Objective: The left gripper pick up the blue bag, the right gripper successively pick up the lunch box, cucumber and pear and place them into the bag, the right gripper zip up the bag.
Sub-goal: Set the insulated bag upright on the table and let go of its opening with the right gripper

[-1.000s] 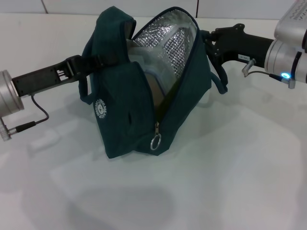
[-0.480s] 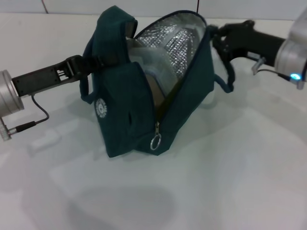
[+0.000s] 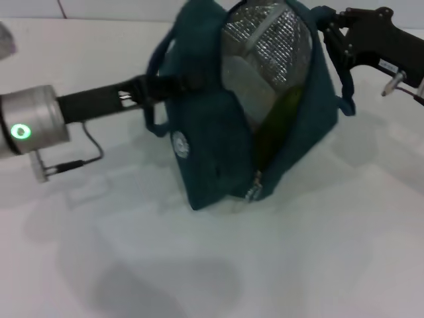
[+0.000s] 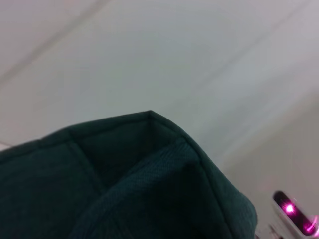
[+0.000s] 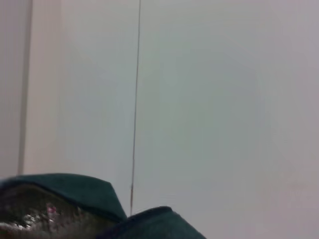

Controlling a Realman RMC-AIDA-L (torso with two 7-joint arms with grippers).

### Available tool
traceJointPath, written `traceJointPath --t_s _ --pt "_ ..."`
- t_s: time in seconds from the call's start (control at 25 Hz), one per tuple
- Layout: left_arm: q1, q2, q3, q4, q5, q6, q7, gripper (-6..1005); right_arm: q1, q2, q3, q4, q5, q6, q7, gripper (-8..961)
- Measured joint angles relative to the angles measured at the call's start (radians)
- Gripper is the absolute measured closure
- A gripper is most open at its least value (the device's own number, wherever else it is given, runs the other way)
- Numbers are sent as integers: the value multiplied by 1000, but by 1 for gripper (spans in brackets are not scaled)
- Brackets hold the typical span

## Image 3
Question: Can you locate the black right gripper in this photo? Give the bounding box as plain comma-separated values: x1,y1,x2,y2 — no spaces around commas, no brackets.
317,5,424,89

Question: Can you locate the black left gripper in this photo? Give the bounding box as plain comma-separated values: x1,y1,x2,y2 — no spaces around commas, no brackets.
55,73,203,126

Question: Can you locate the dark blue insulated lunch bag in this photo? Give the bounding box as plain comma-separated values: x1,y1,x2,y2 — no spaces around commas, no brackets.
144,0,357,211

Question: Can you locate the clear plastic lunch box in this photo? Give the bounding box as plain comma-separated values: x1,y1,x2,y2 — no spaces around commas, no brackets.
221,55,276,131

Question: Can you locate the green cucumber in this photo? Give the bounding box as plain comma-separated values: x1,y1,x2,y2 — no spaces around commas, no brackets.
254,86,304,170

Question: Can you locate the silver right gripper cable plug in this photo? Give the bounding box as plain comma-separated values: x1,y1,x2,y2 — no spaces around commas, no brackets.
380,70,407,97

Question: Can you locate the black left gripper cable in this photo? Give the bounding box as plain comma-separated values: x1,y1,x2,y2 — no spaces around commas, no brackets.
31,121,104,183

